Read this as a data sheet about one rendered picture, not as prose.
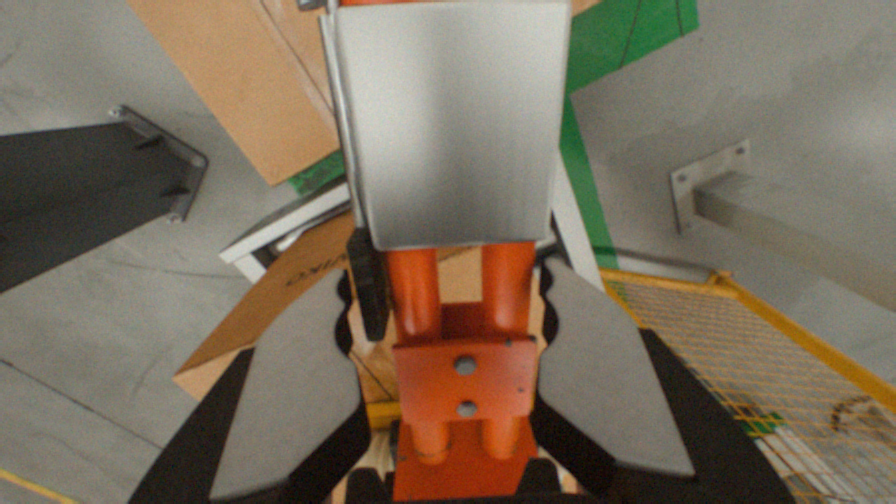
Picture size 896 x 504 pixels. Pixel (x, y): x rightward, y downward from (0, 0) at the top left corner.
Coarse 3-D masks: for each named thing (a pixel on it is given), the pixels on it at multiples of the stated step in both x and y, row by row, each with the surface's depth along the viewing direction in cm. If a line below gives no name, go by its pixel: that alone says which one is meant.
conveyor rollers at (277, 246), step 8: (336, 208) 67; (344, 208) 67; (320, 216) 68; (328, 216) 68; (304, 224) 69; (312, 224) 69; (288, 232) 70; (296, 232) 69; (552, 232) 72; (272, 240) 71; (280, 240) 70; (288, 240) 70; (544, 240) 72; (552, 240) 73; (272, 248) 71; (280, 248) 71; (536, 248) 73; (552, 256) 78; (560, 256) 76; (536, 264) 78; (536, 272) 77
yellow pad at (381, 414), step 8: (368, 408) 35; (376, 408) 35; (384, 408) 35; (392, 408) 35; (400, 408) 35; (376, 416) 34; (384, 416) 34; (392, 416) 34; (400, 416) 34; (376, 424) 35; (384, 424) 35
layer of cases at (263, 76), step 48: (144, 0) 50; (192, 0) 50; (240, 0) 50; (288, 0) 51; (576, 0) 52; (192, 48) 53; (240, 48) 53; (288, 48) 54; (240, 96) 57; (288, 96) 57; (240, 144) 61; (288, 144) 61; (336, 144) 61
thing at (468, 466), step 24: (408, 432) 19; (456, 432) 19; (480, 432) 19; (528, 432) 19; (408, 456) 18; (456, 456) 18; (480, 456) 18; (528, 456) 18; (384, 480) 18; (408, 480) 17; (432, 480) 17; (456, 480) 17; (480, 480) 17; (504, 480) 17
